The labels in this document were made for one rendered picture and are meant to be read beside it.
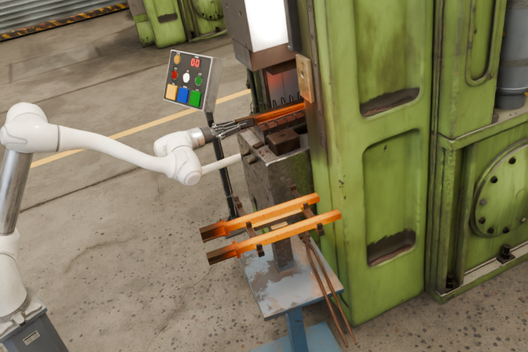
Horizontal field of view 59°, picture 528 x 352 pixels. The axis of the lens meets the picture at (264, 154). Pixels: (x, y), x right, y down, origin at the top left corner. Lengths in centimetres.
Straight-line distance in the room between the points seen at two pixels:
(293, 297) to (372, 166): 64
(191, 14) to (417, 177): 518
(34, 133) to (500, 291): 224
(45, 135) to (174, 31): 517
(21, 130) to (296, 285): 112
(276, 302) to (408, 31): 108
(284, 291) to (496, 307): 124
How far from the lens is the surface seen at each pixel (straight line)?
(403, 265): 236
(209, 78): 239
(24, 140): 183
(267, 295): 171
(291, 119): 209
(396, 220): 223
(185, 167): 182
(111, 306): 290
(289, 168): 201
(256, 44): 184
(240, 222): 159
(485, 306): 261
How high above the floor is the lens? 197
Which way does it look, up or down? 32 degrees down
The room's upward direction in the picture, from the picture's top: 10 degrees counter-clockwise
